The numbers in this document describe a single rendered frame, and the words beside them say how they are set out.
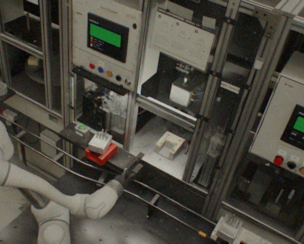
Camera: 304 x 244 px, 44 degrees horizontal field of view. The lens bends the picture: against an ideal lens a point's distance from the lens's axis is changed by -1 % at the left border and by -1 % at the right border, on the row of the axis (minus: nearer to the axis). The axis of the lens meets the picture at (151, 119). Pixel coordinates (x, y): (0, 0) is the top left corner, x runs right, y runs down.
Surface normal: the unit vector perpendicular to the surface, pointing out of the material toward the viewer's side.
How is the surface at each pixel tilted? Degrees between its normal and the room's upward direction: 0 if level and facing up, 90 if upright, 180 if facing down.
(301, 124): 90
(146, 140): 0
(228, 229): 0
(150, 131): 0
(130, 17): 90
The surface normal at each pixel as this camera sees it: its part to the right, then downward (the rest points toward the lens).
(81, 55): -0.52, 0.50
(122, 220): 0.12, -0.76
